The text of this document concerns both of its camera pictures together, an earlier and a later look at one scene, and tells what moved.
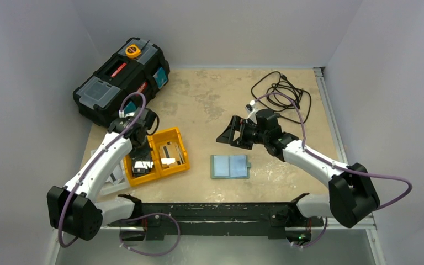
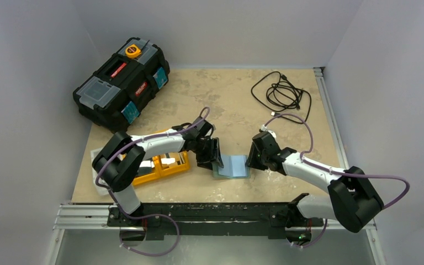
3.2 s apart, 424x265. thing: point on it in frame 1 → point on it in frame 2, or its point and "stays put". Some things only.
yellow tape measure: (132, 51) stays put
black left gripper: (142, 152) → (213, 154)
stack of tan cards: (171, 154) stays put
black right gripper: (241, 132) → (254, 155)
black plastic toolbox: (139, 66) stays put
